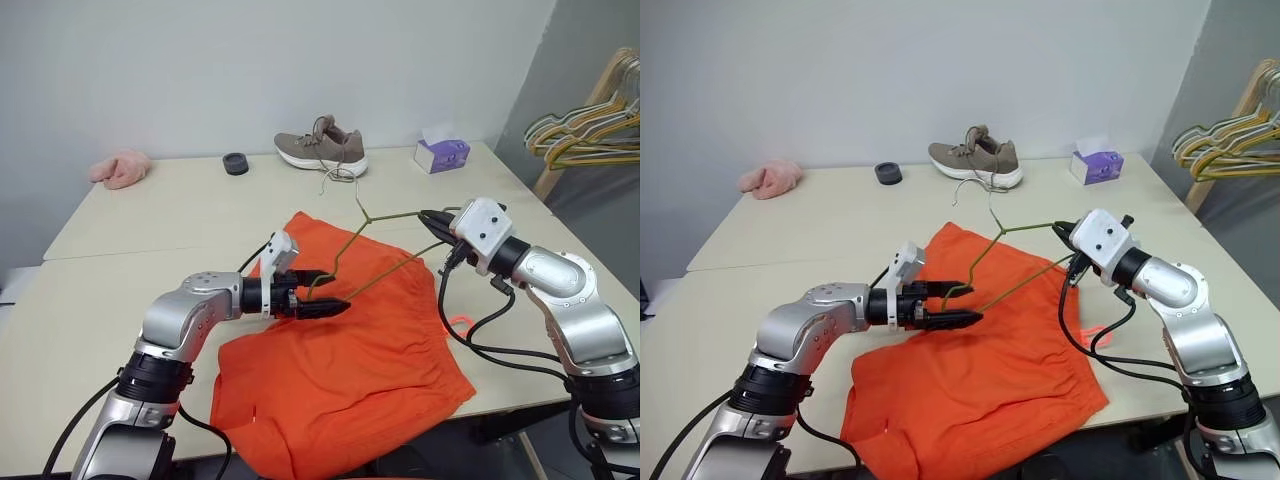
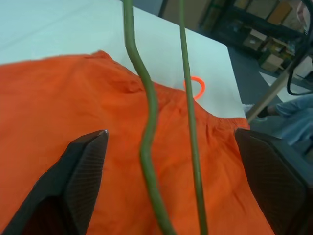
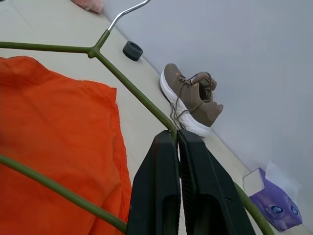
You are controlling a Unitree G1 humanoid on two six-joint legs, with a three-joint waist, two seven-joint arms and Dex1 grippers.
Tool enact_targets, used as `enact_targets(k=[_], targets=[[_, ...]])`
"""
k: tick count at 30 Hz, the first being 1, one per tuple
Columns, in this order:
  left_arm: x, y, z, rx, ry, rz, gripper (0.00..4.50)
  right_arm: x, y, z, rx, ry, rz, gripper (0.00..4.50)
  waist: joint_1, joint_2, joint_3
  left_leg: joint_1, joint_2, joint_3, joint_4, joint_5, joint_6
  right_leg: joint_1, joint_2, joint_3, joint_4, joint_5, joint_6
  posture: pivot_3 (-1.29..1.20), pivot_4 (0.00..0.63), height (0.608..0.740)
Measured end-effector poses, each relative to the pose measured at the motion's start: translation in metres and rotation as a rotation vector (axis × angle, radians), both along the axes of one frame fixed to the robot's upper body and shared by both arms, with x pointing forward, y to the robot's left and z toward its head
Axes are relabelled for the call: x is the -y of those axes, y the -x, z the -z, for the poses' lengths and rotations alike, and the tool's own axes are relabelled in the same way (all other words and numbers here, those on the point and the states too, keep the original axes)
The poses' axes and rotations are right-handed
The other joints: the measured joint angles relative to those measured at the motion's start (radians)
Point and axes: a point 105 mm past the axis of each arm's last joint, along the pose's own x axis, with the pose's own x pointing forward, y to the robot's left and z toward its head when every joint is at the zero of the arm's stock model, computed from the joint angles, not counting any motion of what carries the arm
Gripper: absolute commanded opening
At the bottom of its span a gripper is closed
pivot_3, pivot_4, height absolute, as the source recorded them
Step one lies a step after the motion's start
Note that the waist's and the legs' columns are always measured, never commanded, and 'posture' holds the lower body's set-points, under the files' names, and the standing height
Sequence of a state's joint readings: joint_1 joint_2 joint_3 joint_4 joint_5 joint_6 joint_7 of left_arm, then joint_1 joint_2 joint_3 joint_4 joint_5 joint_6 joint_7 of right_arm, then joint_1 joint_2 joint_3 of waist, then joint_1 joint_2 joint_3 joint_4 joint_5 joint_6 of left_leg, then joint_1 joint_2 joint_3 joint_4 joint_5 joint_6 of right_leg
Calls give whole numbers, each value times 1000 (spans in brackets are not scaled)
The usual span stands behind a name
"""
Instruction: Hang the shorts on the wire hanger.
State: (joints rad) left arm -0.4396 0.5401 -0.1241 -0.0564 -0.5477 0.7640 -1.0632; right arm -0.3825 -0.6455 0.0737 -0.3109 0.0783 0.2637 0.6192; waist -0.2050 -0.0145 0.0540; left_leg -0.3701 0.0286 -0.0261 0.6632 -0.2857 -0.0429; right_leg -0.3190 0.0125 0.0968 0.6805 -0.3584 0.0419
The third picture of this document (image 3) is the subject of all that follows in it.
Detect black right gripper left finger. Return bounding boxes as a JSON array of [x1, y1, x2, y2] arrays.
[[126, 130, 182, 235]]

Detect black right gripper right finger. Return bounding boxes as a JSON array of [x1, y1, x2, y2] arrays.
[[178, 129, 256, 235]]

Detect orange shorts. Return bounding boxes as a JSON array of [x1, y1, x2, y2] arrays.
[[0, 55, 133, 235]]

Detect green wire hanger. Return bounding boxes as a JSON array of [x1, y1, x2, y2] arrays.
[[0, 0, 274, 235]]

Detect purple tissue pack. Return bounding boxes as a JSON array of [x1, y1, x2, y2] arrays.
[[242, 167, 304, 232]]

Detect brown sneaker with white sole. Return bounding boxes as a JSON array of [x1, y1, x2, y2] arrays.
[[159, 63, 224, 138]]

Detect black round cap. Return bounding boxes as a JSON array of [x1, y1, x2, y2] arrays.
[[122, 41, 145, 62]]

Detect pink fluffy item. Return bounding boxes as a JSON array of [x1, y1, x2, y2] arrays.
[[70, 0, 105, 14]]

